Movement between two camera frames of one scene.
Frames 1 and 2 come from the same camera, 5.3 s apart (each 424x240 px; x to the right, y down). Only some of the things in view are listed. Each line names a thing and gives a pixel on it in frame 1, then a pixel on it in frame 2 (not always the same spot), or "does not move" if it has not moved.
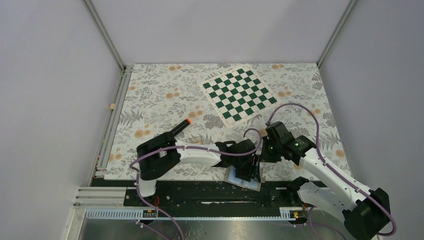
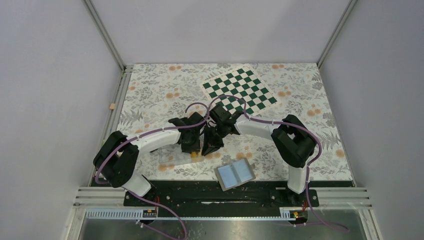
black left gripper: x=252 y=171 -> x=194 y=148
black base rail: x=214 y=194 does not move
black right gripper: x=266 y=157 -> x=210 y=144
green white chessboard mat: x=238 y=95 does not move
